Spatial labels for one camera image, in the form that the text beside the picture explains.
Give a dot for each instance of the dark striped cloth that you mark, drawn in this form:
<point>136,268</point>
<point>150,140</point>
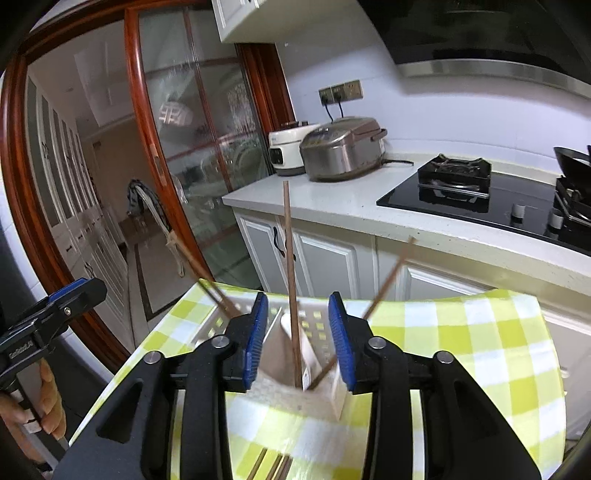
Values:
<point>136,198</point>

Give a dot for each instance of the black wok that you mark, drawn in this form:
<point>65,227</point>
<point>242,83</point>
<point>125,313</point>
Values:
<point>572,161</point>

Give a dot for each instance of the green checked tablecloth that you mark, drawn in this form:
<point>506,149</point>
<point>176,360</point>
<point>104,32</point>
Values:
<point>461,346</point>

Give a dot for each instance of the white wall cabinet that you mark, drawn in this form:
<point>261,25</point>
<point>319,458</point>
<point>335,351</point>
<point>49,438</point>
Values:
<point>277,18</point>

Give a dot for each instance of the white carved chair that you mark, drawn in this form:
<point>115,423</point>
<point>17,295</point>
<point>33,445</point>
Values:
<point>173,244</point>

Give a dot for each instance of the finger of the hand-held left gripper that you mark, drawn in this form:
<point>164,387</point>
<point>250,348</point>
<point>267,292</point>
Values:
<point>69,288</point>
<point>87,297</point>

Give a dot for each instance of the silver rice cooker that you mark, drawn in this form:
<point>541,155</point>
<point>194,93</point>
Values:
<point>341,152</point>

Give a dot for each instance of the person's left hand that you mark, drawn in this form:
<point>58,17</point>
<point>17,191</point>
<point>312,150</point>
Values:
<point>51,401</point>

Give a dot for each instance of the black glass cooktop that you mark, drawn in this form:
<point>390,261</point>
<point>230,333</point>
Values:
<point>401,203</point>

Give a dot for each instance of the red wooden door frame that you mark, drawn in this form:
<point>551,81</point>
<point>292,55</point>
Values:
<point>18,184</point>

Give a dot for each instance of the wall socket panel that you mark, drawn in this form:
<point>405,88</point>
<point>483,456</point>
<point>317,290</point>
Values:
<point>341,91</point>

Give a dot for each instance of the black burner grate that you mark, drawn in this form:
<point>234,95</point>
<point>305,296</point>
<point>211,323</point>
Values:
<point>455,173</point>
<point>575,203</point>

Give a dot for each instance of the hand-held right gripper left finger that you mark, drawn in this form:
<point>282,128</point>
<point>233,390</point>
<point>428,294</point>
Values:
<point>256,341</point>

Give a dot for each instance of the white perforated utensil basket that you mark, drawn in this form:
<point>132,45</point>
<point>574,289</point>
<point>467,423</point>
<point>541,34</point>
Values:
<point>277,364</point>

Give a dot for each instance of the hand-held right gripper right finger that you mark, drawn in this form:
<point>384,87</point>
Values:
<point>339,341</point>

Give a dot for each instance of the grey stove knob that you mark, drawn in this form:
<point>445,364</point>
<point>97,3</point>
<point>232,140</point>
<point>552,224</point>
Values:
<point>519,212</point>
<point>556,219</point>

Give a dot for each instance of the white electric cooker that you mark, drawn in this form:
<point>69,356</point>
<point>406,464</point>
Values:
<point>286,152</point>

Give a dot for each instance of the wooden glass sliding door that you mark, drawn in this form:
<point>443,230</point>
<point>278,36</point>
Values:
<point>134,115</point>

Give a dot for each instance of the black range hood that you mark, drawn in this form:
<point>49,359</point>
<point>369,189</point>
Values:
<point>461,27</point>

